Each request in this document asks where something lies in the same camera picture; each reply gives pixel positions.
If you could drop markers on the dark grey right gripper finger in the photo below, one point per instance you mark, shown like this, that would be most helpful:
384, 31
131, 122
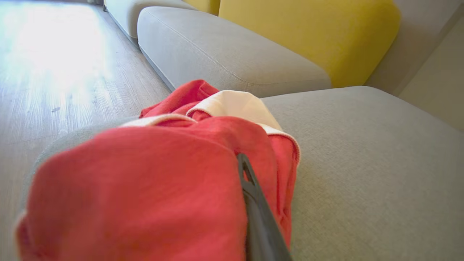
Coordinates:
259, 217

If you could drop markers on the red garment with white trim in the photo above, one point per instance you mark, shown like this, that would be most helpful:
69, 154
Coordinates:
145, 188

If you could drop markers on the grey sofa seat cushion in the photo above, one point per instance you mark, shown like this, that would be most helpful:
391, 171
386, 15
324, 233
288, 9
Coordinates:
224, 50
127, 12
369, 174

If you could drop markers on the yellow sofa back cushion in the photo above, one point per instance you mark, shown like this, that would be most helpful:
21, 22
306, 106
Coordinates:
204, 5
319, 32

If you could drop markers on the grey sofa back cushion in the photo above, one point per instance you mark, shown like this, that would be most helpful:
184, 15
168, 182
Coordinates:
424, 54

